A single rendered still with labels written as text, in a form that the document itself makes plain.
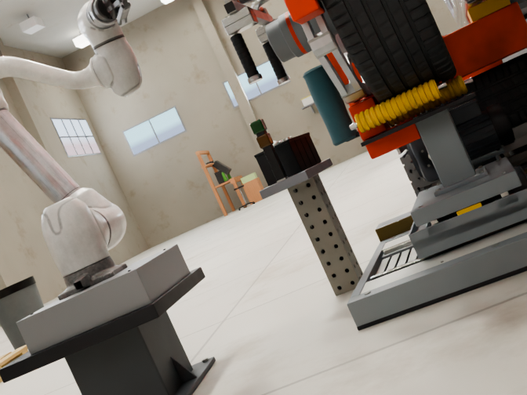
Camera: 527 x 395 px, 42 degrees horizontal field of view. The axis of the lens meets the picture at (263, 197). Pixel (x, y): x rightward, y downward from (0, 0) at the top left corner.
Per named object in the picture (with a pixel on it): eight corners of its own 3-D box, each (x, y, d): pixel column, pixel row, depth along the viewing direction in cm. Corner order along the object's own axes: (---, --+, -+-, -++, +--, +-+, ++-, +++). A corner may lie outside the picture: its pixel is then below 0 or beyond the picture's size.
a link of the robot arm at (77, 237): (52, 282, 203) (20, 215, 202) (78, 269, 221) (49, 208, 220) (99, 261, 200) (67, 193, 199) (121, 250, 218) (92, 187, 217)
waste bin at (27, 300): (18, 349, 614) (-7, 294, 613) (63, 328, 619) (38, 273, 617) (5, 360, 572) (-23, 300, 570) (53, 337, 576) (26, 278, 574)
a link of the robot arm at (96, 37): (110, -10, 200) (130, 32, 202) (98, 3, 213) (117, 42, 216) (76, 2, 195) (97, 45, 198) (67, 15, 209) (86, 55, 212)
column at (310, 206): (361, 286, 237) (311, 175, 236) (336, 296, 240) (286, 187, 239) (365, 278, 247) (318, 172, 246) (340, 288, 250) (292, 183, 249)
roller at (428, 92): (450, 93, 188) (441, 74, 188) (352, 137, 197) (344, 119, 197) (450, 92, 193) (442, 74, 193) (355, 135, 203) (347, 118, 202)
